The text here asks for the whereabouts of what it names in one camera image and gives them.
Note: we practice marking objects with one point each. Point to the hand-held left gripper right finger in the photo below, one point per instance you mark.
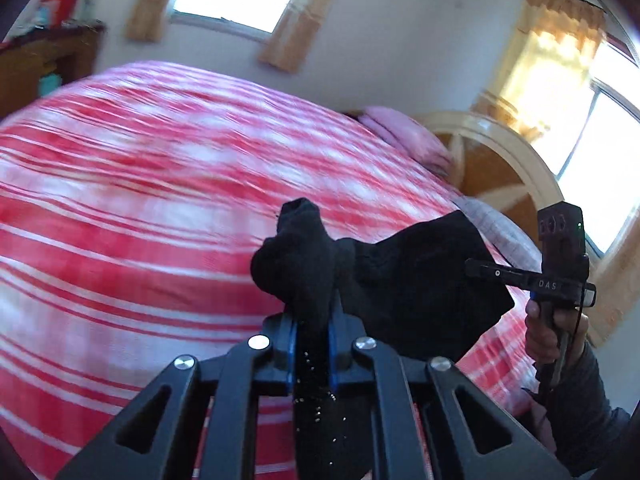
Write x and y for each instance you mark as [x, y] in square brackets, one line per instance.
[334, 360]

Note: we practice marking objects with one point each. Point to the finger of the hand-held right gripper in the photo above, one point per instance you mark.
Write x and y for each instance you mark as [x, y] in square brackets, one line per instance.
[495, 273]

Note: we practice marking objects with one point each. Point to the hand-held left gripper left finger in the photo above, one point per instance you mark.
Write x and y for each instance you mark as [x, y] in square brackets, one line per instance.
[293, 355]

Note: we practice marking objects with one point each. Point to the black pants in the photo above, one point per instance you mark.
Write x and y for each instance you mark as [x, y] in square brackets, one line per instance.
[410, 280]

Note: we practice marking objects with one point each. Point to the person's right forearm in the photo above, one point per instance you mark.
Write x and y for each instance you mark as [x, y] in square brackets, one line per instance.
[585, 410]

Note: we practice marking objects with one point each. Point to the person's right hand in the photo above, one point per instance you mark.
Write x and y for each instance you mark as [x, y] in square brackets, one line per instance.
[535, 335]

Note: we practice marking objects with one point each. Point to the grey striped sheet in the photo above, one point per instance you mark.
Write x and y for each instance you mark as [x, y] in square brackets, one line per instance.
[500, 227]

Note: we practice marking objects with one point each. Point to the cream wooden headboard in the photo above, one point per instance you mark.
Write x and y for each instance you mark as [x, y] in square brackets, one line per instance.
[500, 170]

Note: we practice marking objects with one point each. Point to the large side window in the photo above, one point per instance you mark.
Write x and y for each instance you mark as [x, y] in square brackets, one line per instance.
[607, 160]

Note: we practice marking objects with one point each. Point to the pink pillow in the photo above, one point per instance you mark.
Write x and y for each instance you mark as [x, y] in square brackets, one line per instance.
[407, 132]

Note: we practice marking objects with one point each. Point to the yellow sheer curtain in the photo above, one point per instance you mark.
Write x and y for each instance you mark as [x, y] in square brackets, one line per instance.
[545, 60]

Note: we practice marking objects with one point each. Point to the red plaid blanket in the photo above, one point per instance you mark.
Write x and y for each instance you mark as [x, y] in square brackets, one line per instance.
[125, 210]

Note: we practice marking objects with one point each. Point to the beige patterned curtain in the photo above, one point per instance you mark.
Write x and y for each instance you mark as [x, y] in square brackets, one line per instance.
[300, 30]
[152, 5]

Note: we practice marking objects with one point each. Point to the teal box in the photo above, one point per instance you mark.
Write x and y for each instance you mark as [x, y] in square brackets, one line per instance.
[50, 85]

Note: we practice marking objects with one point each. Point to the brown wooden desk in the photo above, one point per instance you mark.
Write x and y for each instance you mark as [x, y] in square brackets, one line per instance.
[30, 70]

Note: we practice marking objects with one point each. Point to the red gift bag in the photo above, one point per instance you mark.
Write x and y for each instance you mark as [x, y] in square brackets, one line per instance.
[60, 5]

